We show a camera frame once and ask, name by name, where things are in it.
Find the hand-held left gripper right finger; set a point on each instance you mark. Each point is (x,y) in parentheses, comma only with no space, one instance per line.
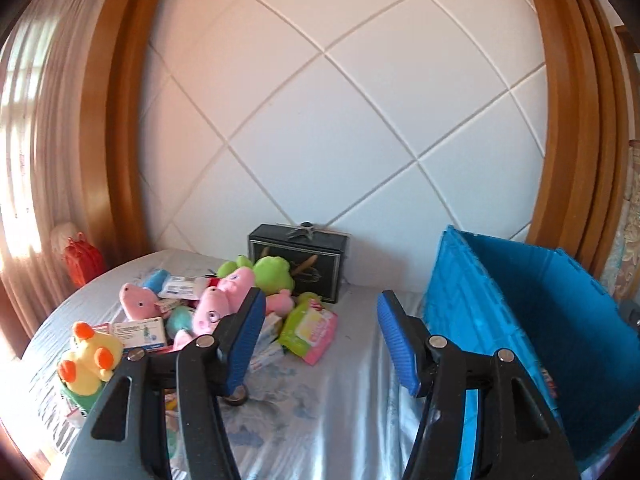
(397,345)

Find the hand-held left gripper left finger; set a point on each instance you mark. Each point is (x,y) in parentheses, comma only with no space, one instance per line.
(247,340)

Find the blue plastic crate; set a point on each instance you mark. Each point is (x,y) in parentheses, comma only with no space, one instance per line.
(525,300)

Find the round desktop with pale cloth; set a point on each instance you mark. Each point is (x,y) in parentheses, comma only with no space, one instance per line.
(340,410)

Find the small pink pig plush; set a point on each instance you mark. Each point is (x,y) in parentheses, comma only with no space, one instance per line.
(235,282)

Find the green wipes packet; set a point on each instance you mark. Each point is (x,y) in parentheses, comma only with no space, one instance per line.
(307,330)

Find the teal plush ball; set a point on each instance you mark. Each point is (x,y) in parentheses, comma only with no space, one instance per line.
(180,320)

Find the green frog plush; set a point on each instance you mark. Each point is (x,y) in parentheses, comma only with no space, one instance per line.
(272,272)

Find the white wipes pack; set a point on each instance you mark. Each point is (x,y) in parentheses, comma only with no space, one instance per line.
(182,287)

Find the black gift box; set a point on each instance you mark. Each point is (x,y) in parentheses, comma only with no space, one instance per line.
(320,265)

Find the blue plush toy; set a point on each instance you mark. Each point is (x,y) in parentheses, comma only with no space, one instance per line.
(157,280)

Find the white blue medicine box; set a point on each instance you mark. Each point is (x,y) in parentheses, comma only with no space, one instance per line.
(137,332)

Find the large pink pig plush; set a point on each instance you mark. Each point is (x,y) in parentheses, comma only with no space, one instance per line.
(137,300)

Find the yellow green duck plush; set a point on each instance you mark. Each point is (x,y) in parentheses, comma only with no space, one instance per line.
(90,355)

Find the small red bag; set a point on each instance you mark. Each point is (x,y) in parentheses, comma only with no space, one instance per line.
(82,260)

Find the white fabric bundle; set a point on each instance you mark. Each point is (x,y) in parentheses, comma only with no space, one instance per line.
(60,240)

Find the floral curtain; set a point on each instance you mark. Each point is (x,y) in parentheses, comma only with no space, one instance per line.
(625,210)

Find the pale sheer curtain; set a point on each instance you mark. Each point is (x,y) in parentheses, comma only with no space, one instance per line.
(30,160)

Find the wooden wall frame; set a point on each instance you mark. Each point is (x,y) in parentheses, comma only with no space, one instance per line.
(115,110)

